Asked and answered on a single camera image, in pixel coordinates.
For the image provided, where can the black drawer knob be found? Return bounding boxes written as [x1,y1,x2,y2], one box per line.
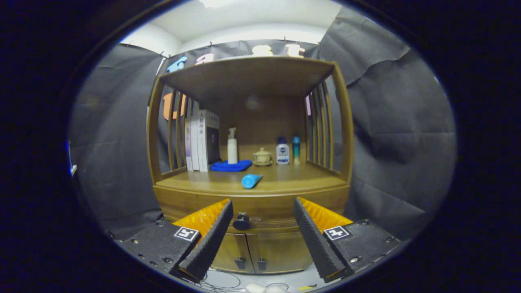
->
[233,212,251,231]

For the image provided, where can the black floor cables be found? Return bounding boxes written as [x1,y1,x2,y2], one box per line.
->
[195,269,289,293]

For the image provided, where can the pale purple book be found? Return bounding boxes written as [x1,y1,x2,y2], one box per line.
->
[185,118,193,171]

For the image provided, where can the white pump bottle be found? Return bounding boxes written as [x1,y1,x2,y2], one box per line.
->
[227,127,239,164]

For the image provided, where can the wooden cabinet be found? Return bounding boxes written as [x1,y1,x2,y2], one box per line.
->
[147,56,355,274]

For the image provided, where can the white book with portrait cover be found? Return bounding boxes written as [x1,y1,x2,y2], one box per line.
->
[197,109,221,172]

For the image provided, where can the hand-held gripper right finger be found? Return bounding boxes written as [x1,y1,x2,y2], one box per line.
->
[293,196,401,283]

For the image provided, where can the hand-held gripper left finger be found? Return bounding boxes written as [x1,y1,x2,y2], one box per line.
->
[118,198,234,283]

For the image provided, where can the wooden cabinet door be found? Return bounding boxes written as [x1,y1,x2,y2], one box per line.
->
[212,233,256,273]
[246,230,314,273]

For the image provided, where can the plain white book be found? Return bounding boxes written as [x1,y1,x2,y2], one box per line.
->
[190,102,201,171]

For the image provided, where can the teal bottle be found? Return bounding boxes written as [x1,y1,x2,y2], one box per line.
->
[291,136,302,164]

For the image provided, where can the wooden countertop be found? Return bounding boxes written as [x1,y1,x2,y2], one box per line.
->
[155,161,347,196]

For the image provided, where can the white lotion bottle blue cap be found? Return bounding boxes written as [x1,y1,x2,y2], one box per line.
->
[276,136,290,165]

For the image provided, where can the beige lidded tea cup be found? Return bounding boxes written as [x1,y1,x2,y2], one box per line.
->
[252,147,273,166]

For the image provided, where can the blue cloth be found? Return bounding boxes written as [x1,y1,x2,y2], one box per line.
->
[210,160,253,172]

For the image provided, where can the blue cosmetic tube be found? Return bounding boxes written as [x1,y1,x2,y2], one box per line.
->
[241,174,263,189]

